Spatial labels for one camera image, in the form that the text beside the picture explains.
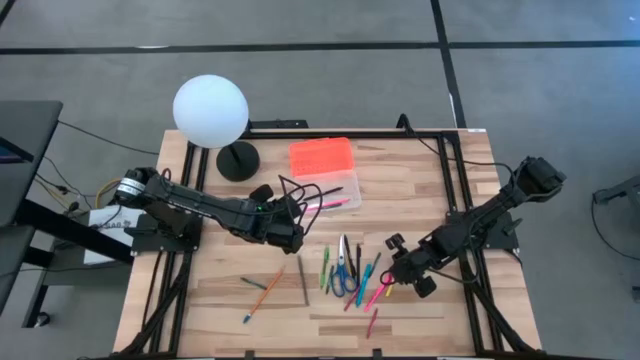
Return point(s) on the black desk leg beam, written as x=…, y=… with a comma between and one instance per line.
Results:
x=65, y=227

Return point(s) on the black stand leg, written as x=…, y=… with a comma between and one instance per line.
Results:
x=620, y=190

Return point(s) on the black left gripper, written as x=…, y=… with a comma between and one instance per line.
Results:
x=280, y=232

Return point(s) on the red crayon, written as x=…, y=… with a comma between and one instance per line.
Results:
x=372, y=324
x=351, y=301

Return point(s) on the light green pen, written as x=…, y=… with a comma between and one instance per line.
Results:
x=325, y=267

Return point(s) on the thin black pen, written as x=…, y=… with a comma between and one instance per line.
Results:
x=358, y=257

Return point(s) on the black caster wheel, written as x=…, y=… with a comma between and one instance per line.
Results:
x=42, y=320

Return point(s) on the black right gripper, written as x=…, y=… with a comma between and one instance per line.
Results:
x=412, y=262

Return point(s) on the yellow highlighter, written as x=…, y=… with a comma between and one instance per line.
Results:
x=389, y=291

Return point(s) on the blue clip pen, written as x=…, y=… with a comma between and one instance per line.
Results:
x=364, y=285

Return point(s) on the black power strip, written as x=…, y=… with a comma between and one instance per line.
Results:
x=280, y=123

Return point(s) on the black aluminium table frame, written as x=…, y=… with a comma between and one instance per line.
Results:
x=350, y=134

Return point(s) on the pink highlighter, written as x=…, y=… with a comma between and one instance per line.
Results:
x=375, y=297

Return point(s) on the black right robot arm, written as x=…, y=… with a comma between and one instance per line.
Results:
x=500, y=205

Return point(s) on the grey desk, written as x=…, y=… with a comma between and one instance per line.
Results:
x=30, y=130

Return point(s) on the orange pencil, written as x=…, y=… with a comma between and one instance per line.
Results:
x=264, y=295

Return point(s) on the clear pencil box orange lid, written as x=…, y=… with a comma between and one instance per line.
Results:
x=320, y=155

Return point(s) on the white printed paper sheet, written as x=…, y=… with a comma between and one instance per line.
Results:
x=120, y=217

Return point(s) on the grey pen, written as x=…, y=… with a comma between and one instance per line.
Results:
x=303, y=280

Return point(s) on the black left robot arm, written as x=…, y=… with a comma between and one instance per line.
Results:
x=200, y=205

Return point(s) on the white globe lamp black base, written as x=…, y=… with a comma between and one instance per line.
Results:
x=210, y=110

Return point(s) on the dark green crayon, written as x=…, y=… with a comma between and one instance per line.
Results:
x=329, y=286
x=252, y=283
x=375, y=262

